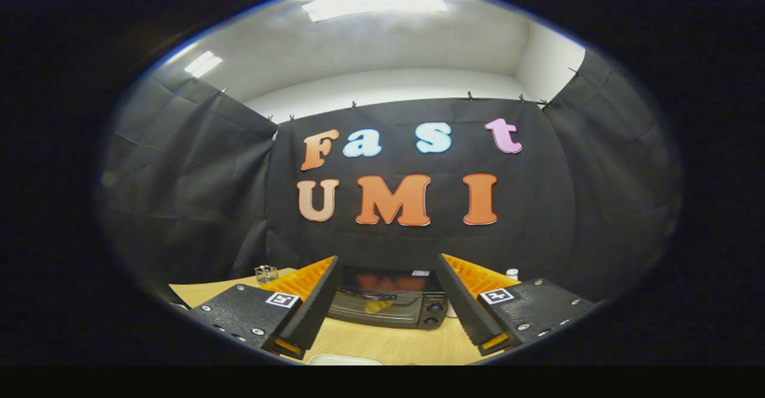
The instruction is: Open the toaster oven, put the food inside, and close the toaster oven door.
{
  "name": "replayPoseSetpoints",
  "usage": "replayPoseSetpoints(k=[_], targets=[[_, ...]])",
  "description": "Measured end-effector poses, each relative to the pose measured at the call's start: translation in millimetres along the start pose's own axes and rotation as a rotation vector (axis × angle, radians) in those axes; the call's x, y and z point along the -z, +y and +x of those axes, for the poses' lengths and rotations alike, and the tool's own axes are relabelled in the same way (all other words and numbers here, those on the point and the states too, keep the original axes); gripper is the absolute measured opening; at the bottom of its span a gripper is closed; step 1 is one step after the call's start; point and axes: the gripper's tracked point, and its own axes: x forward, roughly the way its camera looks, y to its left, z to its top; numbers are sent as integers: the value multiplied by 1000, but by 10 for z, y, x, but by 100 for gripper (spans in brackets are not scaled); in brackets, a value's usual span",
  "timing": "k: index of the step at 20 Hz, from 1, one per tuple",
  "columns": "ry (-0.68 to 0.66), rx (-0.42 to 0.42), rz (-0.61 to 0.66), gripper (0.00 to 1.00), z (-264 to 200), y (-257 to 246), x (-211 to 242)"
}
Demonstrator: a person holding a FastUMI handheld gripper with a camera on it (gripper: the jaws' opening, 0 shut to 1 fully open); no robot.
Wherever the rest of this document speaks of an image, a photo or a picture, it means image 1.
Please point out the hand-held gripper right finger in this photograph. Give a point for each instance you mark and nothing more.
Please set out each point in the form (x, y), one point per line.
(463, 302)

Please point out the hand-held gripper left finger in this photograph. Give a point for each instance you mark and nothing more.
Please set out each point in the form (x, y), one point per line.
(314, 308)

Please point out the black toaster oven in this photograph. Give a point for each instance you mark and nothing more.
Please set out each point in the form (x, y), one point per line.
(406, 311)

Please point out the yellow croissant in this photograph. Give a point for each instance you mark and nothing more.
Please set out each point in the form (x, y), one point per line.
(375, 306)

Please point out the white plastic bottle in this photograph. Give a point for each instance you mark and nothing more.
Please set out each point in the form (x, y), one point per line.
(512, 274)

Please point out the white plate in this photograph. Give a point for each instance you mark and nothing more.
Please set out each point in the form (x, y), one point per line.
(343, 360)

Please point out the narrow ceiling light panel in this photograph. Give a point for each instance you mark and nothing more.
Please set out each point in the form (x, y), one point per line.
(203, 63)

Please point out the wide ceiling light panel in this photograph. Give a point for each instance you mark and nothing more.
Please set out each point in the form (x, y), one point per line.
(373, 8)

